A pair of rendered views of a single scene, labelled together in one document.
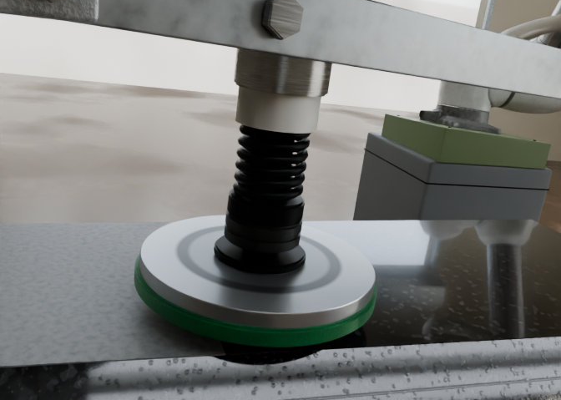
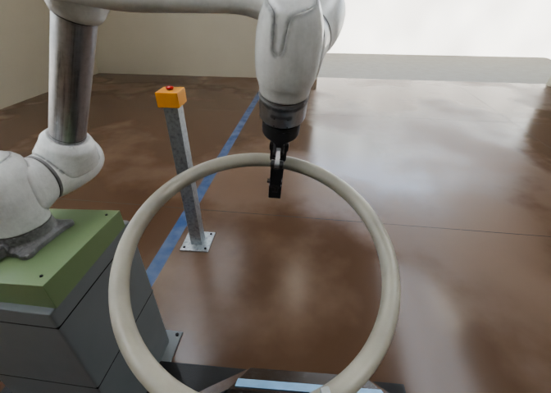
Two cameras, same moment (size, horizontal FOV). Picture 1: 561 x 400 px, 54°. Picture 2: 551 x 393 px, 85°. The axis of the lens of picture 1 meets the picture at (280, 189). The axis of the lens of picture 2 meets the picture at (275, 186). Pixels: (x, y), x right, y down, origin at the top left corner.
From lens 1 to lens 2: 0.82 m
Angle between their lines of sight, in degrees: 61
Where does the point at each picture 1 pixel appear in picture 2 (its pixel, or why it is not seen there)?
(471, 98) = (29, 221)
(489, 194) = (105, 275)
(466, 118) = (38, 238)
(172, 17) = not seen: outside the picture
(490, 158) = (90, 260)
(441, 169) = (61, 308)
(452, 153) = (62, 290)
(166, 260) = not seen: outside the picture
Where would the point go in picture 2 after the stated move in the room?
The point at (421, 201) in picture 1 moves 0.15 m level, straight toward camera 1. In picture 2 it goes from (63, 339) to (85, 376)
